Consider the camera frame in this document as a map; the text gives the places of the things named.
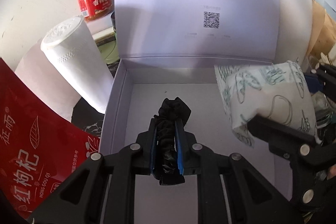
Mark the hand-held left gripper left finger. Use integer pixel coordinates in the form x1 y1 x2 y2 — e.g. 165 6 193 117
28 117 158 224

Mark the clear glass cup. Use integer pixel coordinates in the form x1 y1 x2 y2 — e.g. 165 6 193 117
312 91 335 135

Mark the white cushion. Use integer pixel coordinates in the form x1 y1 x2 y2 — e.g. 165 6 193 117
270 0 315 64

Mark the white printed snack packet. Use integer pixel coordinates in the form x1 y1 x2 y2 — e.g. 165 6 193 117
214 60 322 149

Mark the black hair scrunchie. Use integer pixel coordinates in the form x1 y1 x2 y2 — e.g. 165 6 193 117
157 97 193 186

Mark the white toilet paper roll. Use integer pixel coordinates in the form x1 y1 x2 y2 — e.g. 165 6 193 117
40 15 115 114

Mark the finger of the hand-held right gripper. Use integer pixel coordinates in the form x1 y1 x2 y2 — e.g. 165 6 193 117
247 114 336 211
306 63 336 109

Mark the small white box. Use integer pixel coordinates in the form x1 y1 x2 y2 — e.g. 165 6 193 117
92 27 116 40

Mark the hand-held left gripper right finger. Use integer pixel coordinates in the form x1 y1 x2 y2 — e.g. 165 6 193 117
175 119 306 224

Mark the red stand-up pouch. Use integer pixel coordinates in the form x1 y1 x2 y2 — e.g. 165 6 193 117
0 57 102 214

